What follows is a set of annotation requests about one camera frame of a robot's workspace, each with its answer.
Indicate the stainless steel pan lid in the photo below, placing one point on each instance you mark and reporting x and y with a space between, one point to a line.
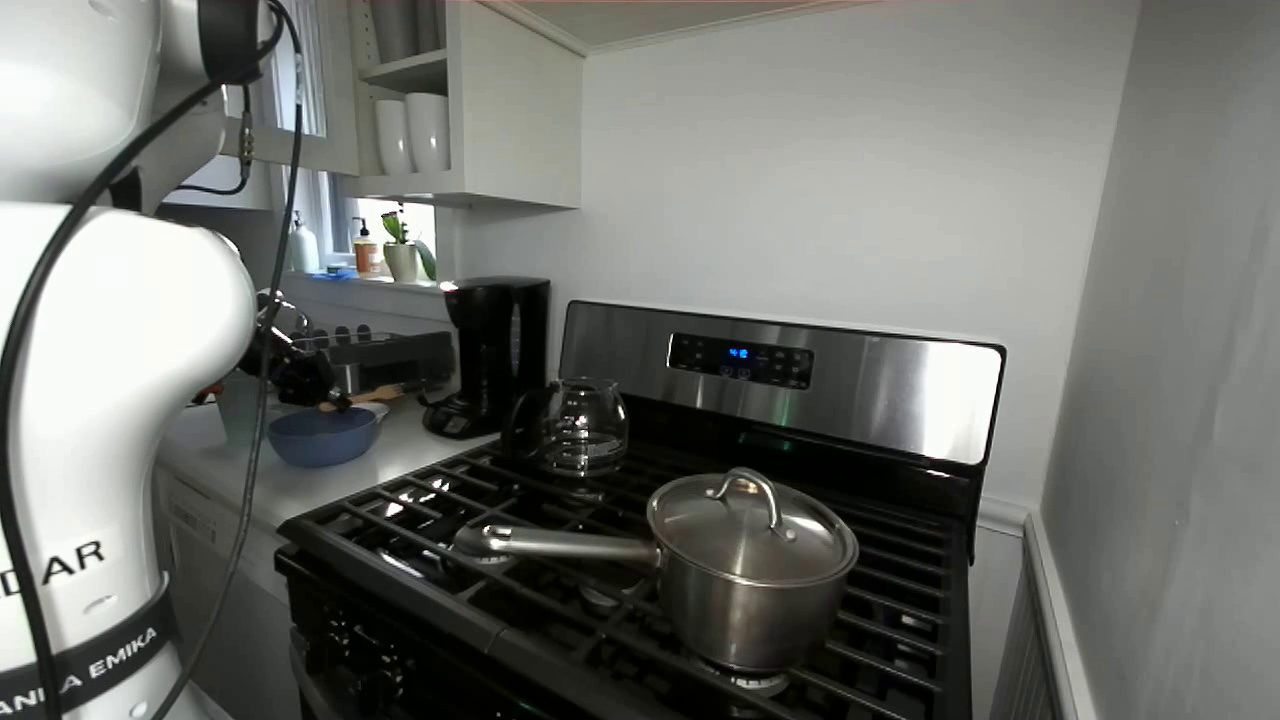
745 526

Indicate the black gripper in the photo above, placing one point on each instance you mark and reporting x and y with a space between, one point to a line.
301 372

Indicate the white wall cabinet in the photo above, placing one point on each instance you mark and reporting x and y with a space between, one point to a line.
515 120

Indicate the stainless steel saucepan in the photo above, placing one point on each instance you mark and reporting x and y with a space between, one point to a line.
745 600

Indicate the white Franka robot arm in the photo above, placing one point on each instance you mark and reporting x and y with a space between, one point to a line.
95 403

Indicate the stainless steel gas stove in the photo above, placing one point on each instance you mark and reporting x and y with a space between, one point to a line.
745 533

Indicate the orange soap bottle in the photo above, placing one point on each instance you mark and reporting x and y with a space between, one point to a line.
363 252

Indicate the potted orchid plant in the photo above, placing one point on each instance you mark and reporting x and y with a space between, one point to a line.
405 252

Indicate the metal dish rack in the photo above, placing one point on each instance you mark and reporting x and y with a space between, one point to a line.
392 353

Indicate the blue bowl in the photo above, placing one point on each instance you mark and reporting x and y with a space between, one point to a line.
323 443

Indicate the teal cup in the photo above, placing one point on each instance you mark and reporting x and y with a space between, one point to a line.
242 406

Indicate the white ceramic mug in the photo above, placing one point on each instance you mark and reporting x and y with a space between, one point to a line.
388 134
428 130

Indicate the black coffee maker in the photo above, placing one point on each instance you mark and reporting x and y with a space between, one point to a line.
500 346

